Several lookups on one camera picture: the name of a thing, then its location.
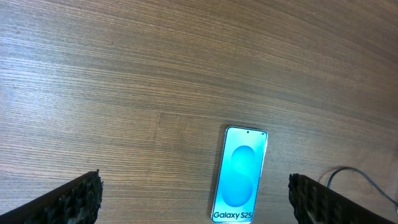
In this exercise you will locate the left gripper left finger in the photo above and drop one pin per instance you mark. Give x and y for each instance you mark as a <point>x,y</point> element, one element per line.
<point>77,201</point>

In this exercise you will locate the turquoise Galaxy S25 smartphone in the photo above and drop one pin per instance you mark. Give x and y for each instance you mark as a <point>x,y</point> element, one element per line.
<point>241,164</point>

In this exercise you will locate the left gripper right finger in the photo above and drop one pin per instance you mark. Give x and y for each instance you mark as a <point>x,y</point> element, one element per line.
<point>314,203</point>

